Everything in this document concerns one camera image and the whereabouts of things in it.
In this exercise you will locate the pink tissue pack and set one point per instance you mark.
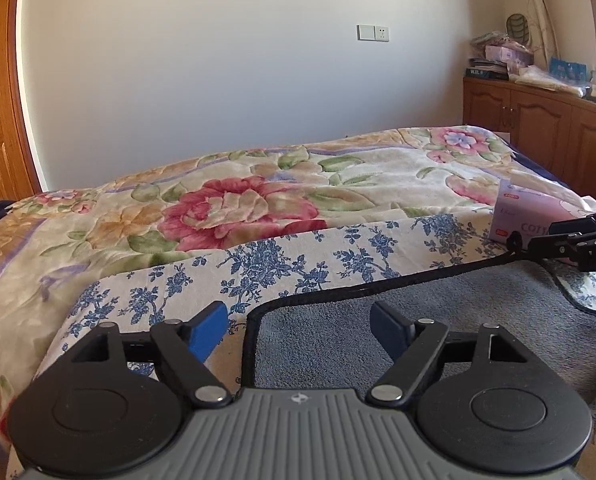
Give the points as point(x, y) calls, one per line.
point(520, 210)

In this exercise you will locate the folded cream cloth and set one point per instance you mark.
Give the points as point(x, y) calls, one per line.
point(543, 80)

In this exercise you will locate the floral cream curtain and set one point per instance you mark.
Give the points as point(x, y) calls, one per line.
point(538, 5)

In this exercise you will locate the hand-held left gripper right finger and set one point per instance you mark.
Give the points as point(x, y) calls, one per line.
point(387, 329)

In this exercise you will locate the blue box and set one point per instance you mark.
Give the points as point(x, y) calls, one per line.
point(568, 67)

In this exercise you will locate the dark blue bed sheet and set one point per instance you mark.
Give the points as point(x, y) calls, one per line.
point(538, 170)

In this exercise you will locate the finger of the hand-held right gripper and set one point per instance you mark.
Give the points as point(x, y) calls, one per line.
point(573, 223)
point(543, 245)

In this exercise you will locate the pink flower print blanket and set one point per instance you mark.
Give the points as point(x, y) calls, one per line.
point(237, 200)

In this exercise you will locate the dark flat box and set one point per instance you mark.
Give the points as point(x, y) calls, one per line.
point(485, 73)

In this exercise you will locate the blue floral white sheet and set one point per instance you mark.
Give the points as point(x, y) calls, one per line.
point(288, 265)

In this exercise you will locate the green leaf-shaped fan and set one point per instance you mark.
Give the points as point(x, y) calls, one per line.
point(517, 27)

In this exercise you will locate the pile of pink packets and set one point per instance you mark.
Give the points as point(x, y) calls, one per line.
point(505, 52)

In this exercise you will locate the white wall switch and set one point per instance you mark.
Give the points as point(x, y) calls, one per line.
point(364, 33)

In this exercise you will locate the white wall socket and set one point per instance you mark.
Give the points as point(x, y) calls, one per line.
point(381, 33)

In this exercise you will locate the grey towel with black edge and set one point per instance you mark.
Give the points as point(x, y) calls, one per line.
point(428, 320)

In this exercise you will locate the wooden cabinet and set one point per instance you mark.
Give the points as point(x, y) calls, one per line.
point(538, 115)

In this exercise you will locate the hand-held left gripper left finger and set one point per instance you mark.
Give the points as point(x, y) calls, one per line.
point(208, 329)

